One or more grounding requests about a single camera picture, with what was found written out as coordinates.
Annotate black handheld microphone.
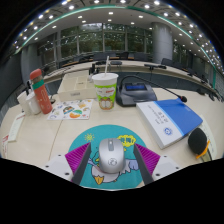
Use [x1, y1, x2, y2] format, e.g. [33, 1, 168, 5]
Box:
[187, 127, 213, 163]

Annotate long curved conference desk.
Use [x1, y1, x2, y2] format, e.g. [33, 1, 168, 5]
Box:
[43, 59, 222, 102]

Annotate round ceiling lights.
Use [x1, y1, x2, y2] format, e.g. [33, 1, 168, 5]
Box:
[13, 0, 224, 73]

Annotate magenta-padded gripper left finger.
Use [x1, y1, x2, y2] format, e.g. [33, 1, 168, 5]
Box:
[44, 142, 92, 185]

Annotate round teal cartoon mouse pad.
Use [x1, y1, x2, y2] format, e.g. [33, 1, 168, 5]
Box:
[68, 124, 148, 190]

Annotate blue and white book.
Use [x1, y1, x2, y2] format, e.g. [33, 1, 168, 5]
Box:
[135, 98, 204, 150]

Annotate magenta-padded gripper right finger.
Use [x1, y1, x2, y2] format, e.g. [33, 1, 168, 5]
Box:
[132, 143, 181, 186]

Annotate red bottle with green band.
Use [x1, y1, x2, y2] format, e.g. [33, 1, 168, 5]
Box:
[29, 68, 54, 115]

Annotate dark office chairs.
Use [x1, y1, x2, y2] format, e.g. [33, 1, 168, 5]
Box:
[59, 49, 216, 86]

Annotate colourful sticker sheet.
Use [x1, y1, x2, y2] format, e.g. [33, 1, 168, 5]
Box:
[47, 98, 94, 121]

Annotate printed paper cup with straw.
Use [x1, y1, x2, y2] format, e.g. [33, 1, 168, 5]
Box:
[91, 55, 119, 111]

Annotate white cardboard box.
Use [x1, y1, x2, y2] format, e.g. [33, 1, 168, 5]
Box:
[57, 73, 98, 102]

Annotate white lidded mug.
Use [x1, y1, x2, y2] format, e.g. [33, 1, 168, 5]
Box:
[25, 91, 42, 116]

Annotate silver computer mouse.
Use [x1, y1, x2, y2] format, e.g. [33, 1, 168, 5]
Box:
[98, 137, 127, 174]

